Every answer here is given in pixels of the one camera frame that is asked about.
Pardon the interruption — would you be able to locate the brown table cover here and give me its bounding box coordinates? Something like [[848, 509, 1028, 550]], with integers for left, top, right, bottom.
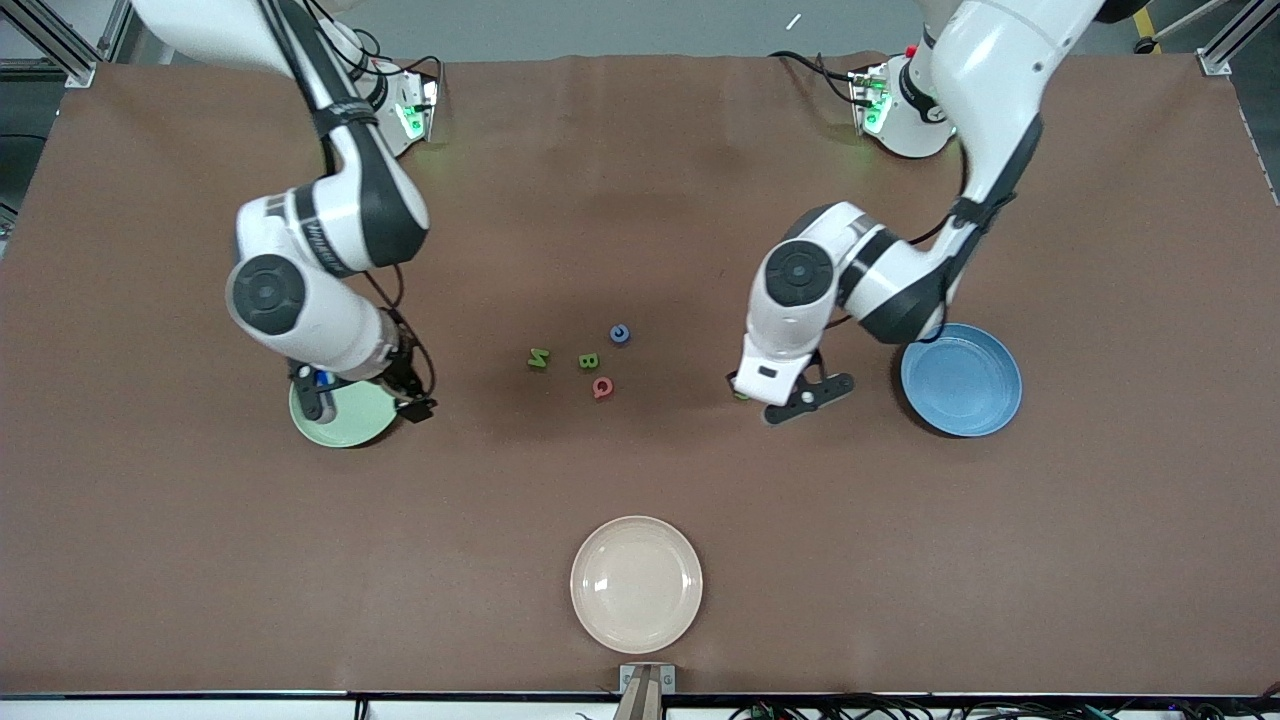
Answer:
[[0, 52, 1280, 696]]

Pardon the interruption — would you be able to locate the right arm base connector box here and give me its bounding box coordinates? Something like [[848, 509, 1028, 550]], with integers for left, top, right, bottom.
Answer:
[[390, 68, 441, 141]]

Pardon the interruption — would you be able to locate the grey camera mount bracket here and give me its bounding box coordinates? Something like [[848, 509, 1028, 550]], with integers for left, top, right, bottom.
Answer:
[[615, 664, 677, 720]]

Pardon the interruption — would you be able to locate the cream plate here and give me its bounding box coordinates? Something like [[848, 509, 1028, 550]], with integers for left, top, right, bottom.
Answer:
[[570, 515, 704, 655]]

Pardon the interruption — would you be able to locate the black left arm base cable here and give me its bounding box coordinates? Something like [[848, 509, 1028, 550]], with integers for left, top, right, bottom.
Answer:
[[768, 50, 863, 106]]

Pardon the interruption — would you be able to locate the black right arm base cable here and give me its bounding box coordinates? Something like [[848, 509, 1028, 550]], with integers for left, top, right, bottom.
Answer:
[[360, 30, 444, 101]]

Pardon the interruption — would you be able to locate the green plate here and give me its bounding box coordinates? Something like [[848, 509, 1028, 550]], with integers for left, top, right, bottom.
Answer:
[[288, 378, 401, 449]]

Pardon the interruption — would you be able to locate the black arm base cable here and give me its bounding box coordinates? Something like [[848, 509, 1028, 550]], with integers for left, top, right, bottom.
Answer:
[[768, 50, 863, 106], [360, 30, 444, 101]]

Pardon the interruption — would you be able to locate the blue plate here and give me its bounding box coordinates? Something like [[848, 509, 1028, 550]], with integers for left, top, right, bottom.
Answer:
[[900, 322, 1024, 438]]

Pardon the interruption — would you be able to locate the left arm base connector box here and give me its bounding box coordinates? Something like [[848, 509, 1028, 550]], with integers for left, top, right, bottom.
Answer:
[[848, 62, 896, 136]]

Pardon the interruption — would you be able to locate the aluminium frame profile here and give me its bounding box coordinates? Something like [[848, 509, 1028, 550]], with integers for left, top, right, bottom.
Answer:
[[1195, 0, 1280, 76], [0, 0, 136, 86]]

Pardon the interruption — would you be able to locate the black cable bundle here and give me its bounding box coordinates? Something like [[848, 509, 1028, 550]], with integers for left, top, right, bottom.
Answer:
[[730, 690, 1280, 720]]

